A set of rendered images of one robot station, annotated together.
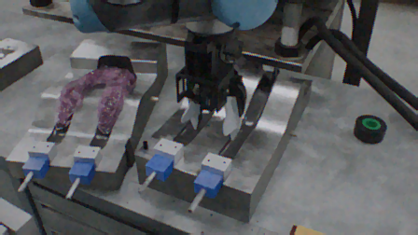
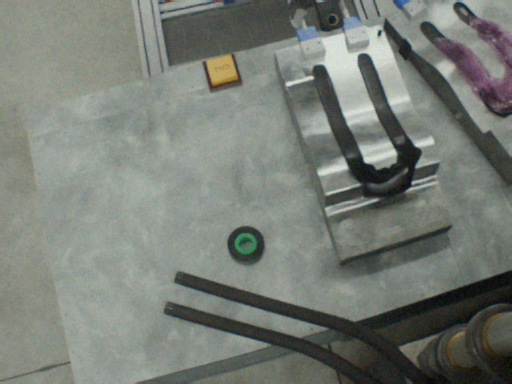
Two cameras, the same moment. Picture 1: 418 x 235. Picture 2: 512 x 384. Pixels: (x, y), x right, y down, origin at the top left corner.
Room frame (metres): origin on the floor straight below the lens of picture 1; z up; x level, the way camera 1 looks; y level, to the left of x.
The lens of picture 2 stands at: (1.15, -0.59, 2.37)
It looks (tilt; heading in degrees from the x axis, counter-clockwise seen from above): 69 degrees down; 142
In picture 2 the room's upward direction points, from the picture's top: 3 degrees counter-clockwise
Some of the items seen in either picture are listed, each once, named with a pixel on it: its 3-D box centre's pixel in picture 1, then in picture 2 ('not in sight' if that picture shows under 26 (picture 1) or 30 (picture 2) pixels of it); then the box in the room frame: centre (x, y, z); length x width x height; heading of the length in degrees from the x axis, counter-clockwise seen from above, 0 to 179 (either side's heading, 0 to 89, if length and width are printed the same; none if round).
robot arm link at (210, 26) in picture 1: (213, 14); not in sight; (0.56, 0.00, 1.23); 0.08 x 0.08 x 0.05
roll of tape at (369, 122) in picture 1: (369, 129); (246, 245); (0.81, -0.41, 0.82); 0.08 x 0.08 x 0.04
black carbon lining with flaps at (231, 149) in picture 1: (230, 100); (367, 120); (0.80, -0.05, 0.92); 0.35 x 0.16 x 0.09; 155
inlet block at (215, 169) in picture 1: (205, 186); (306, 34); (0.54, 0.01, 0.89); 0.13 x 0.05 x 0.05; 155
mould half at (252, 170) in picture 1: (237, 114); (362, 136); (0.81, -0.06, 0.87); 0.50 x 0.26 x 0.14; 155
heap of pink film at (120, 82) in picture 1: (97, 89); (490, 60); (0.88, 0.29, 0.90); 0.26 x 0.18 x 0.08; 172
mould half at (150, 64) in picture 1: (98, 101); (489, 68); (0.88, 0.30, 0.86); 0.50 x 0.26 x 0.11; 172
